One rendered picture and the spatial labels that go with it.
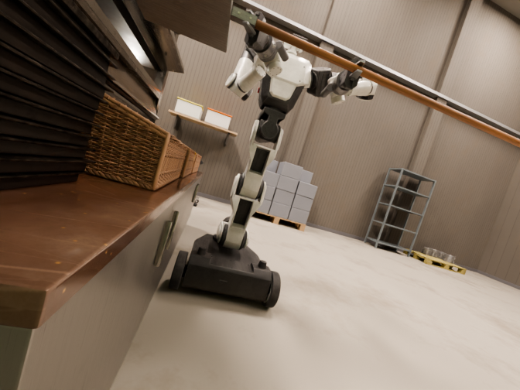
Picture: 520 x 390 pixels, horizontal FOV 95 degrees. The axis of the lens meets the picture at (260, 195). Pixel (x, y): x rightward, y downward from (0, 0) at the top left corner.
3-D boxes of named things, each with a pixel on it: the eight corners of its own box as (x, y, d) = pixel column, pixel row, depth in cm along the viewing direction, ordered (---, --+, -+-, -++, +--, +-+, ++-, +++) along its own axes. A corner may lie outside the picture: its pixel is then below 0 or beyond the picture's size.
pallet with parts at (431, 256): (435, 261, 608) (439, 250, 606) (466, 275, 535) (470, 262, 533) (401, 252, 583) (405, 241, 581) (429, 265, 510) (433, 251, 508)
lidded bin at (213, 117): (227, 132, 465) (230, 120, 464) (228, 130, 429) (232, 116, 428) (203, 124, 455) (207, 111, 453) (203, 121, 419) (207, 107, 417)
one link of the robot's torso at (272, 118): (249, 140, 162) (257, 114, 161) (267, 146, 165) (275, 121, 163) (256, 135, 135) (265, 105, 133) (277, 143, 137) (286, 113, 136)
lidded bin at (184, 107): (200, 123, 453) (203, 110, 451) (199, 119, 417) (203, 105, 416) (176, 114, 443) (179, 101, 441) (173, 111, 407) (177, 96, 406)
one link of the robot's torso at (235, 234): (215, 238, 161) (236, 171, 153) (243, 245, 165) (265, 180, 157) (214, 249, 146) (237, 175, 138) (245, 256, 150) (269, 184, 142)
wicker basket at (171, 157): (-95, 127, 48) (-66, -12, 46) (66, 145, 103) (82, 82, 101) (156, 193, 60) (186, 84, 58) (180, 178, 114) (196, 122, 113)
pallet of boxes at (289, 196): (291, 222, 514) (307, 172, 507) (303, 231, 441) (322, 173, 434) (241, 208, 492) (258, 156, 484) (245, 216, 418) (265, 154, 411)
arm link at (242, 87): (248, 70, 109) (224, 94, 123) (264, 86, 115) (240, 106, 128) (252, 56, 114) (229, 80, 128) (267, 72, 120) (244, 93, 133)
